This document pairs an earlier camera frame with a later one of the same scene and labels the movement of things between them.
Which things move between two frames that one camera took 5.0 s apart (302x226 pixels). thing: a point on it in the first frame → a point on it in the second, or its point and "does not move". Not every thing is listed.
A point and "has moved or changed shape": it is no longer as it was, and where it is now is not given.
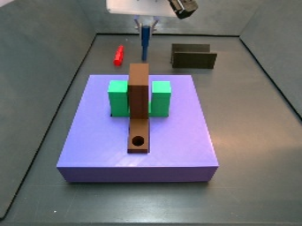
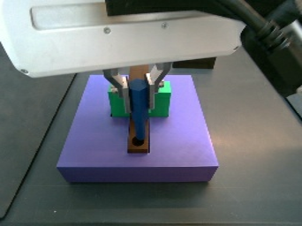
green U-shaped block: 159,103 does not move
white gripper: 156,8 → 64,37
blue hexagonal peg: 146,41 has moved or changed shape
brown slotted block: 138,109 does not move
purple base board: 181,154 does not move
